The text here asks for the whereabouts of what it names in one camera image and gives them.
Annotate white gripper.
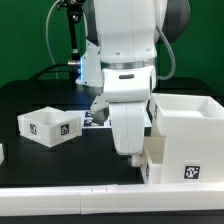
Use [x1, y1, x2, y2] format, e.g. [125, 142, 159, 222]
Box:
[109, 101, 146, 155]

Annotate white drawer cabinet box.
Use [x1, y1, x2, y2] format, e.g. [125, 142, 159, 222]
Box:
[149, 93, 224, 183]

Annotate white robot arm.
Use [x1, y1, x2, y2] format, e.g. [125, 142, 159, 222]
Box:
[77, 0, 190, 155]

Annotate white open drawer tray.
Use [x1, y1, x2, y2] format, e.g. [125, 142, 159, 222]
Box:
[17, 107, 82, 147]

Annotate marker sheet on table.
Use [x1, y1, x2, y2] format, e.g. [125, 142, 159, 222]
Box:
[67, 110, 111, 129]

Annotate white left fence block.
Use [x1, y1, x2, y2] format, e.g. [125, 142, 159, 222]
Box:
[0, 144, 4, 165]

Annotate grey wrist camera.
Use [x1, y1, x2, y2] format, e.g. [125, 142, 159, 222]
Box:
[90, 94, 109, 125]

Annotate white front fence rail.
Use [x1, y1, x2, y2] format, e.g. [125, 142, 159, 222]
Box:
[0, 182, 224, 217]

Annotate black cables on table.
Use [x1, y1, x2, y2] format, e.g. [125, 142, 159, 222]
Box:
[29, 62, 81, 81]

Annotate black camera stand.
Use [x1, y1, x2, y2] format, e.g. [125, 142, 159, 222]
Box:
[56, 0, 85, 88]

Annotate grey cable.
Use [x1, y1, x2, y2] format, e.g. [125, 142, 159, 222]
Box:
[45, 1, 64, 66]

